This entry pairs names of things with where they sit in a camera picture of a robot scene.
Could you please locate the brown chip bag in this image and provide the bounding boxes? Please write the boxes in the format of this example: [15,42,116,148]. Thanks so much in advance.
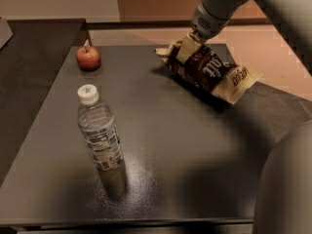
[155,41,262,104]

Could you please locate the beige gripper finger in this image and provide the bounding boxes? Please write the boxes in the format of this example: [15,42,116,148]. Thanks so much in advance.
[176,33,206,63]

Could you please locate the clear plastic water bottle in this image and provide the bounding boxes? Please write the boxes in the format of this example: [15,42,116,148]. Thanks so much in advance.
[77,84,127,201]

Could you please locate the red apple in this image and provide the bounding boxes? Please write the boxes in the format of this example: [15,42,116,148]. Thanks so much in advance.
[75,41,101,71]

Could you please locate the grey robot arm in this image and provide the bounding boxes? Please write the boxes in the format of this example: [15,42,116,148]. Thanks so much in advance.
[177,0,312,234]

